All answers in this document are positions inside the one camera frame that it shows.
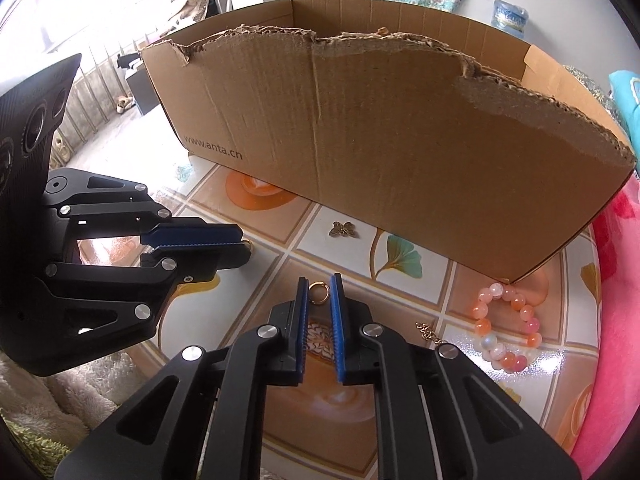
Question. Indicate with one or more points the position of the grey floral lace pillow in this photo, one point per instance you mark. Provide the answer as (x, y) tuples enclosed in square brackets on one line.
[(590, 90)]

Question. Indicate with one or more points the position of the bronze butterfly pendant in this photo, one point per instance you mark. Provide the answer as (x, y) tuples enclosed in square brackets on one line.
[(342, 229)]

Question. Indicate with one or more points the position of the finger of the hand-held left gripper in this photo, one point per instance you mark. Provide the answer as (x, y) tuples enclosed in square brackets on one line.
[(200, 262), (195, 236)]

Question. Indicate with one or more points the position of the blue water jug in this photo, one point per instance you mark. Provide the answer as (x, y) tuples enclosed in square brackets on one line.
[(510, 17)]

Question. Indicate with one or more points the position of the pair of beige shoes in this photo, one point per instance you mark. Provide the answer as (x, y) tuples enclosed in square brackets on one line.
[(125, 105), (61, 147)]

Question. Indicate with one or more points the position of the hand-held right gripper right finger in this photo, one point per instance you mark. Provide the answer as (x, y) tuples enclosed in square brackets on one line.
[(337, 330)]

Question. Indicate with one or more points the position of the white fluffy blanket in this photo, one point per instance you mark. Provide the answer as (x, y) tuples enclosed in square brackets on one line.
[(75, 400)]

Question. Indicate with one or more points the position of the pink floral blanket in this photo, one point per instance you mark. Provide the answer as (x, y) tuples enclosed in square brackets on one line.
[(610, 335)]

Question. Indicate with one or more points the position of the grey cabinet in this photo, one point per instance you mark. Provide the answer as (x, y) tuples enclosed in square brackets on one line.
[(142, 90)]

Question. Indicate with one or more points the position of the brown cardboard box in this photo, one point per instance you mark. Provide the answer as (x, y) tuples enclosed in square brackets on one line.
[(380, 145)]

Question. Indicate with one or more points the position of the metal railing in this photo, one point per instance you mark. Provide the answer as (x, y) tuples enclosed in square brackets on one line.
[(95, 100)]

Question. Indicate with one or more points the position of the green fluffy cloth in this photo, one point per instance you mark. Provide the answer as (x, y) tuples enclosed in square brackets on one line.
[(30, 450)]

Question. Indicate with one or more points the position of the blue patterned pillow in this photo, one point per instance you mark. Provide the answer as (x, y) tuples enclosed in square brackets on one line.
[(627, 95)]

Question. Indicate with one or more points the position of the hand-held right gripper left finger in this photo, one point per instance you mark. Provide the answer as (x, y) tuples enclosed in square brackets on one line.
[(301, 330)]

